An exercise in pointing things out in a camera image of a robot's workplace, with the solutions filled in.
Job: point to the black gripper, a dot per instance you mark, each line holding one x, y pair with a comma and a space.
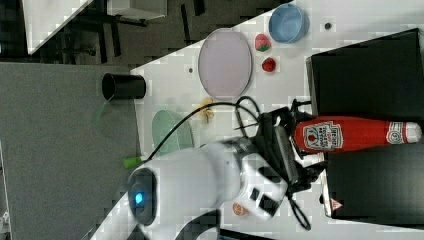
274, 142

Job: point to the red ketchup bottle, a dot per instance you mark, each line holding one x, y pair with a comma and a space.
345, 134

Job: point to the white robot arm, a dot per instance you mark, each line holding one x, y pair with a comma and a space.
178, 196

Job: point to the black toaster oven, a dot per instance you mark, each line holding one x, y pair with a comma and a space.
377, 79

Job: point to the red strawberry toy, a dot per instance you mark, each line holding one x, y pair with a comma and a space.
269, 65

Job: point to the yellow banana toy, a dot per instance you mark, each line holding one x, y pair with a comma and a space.
206, 112

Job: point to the lilac round plate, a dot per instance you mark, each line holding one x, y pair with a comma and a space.
225, 64

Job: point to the pink strawberry toy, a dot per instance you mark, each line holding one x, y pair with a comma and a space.
262, 43

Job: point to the orange slice toy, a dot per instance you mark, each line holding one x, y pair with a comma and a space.
239, 210

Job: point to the green oval colander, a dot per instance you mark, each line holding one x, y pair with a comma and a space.
163, 122

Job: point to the blue cup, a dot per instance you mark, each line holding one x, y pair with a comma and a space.
288, 24

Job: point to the lime green block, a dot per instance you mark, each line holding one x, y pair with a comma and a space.
133, 162

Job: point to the black cylinder cup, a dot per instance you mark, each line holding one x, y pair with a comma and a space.
121, 87

